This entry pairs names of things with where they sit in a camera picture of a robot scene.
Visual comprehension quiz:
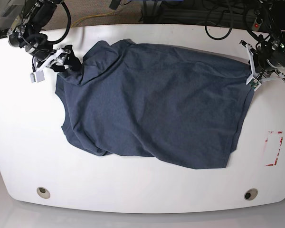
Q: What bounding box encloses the black power strip red switch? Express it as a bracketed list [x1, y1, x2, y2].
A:
[251, 6, 263, 31]

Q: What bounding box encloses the table cable grommet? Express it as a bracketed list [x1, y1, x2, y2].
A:
[37, 187, 50, 199]
[244, 189, 258, 201]

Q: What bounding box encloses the right table cable grommet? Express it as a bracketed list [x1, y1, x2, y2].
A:
[244, 189, 258, 201]

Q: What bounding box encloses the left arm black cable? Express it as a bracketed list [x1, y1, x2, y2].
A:
[204, 0, 281, 62]

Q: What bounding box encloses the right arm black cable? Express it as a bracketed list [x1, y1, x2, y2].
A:
[19, 2, 72, 52]

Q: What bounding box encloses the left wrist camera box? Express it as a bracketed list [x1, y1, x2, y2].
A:
[246, 77, 262, 92]

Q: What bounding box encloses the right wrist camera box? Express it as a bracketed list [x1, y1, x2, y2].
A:
[30, 71, 45, 83]

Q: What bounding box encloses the dark blue T-shirt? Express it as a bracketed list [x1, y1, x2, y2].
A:
[55, 40, 254, 169]

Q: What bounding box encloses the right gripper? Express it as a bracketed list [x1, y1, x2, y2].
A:
[32, 45, 82, 73]

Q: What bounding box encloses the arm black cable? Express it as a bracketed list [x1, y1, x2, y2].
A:
[19, 2, 72, 52]
[204, 0, 281, 62]

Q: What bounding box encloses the yellow cable on floor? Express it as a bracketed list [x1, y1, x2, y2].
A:
[72, 9, 114, 27]

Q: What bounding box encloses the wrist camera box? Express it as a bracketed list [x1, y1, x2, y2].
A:
[246, 77, 262, 92]
[30, 71, 45, 83]

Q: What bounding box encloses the red tape rectangle marking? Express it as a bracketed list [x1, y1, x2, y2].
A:
[263, 131, 284, 167]

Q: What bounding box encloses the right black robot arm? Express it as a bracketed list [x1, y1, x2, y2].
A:
[7, 0, 81, 73]

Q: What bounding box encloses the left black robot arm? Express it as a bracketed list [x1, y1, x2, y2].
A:
[240, 0, 285, 90]

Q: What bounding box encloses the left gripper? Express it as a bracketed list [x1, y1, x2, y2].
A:
[240, 40, 285, 83]

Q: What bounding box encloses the left table cable grommet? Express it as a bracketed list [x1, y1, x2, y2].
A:
[37, 187, 50, 199]

